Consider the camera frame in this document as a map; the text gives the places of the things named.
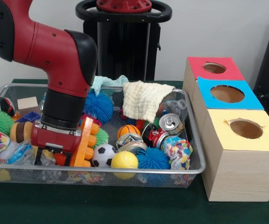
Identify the yellow ball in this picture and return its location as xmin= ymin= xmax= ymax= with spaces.
xmin=110 ymin=150 xmax=139 ymax=179

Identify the colourful rope knot toy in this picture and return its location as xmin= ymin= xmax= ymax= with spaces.
xmin=162 ymin=135 xmax=194 ymax=170

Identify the small green spiky ball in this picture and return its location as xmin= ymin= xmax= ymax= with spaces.
xmin=95 ymin=128 xmax=110 ymax=149

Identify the small soccer ball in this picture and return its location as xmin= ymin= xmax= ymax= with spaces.
xmin=92 ymin=144 xmax=117 ymax=168

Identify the small red orange ball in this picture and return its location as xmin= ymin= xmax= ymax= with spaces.
xmin=54 ymin=153 xmax=72 ymax=167

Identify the cream yellow waffle cloth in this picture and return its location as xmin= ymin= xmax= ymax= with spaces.
xmin=122 ymin=81 xmax=176 ymax=123

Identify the mint green waffle cloth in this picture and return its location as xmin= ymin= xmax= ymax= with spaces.
xmin=92 ymin=75 xmax=129 ymax=97

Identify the wooden box with three holes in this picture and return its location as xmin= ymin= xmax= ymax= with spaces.
xmin=183 ymin=56 xmax=269 ymax=202

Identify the orange plastic toy block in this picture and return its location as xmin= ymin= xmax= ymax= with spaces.
xmin=69 ymin=117 xmax=99 ymax=168

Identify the small orange basketball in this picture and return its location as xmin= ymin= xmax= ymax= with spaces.
xmin=117 ymin=124 xmax=142 ymax=139

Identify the dark green tablecloth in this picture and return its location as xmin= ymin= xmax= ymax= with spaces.
xmin=0 ymin=78 xmax=269 ymax=224

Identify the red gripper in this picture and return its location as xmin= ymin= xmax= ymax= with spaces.
xmin=30 ymin=122 xmax=82 ymax=167

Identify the clear mesh bin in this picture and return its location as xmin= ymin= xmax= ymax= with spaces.
xmin=0 ymin=83 xmax=207 ymax=187

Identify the blue spiky rubber ball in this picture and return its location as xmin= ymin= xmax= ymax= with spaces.
xmin=83 ymin=90 xmax=114 ymax=125
xmin=136 ymin=147 xmax=171 ymax=169

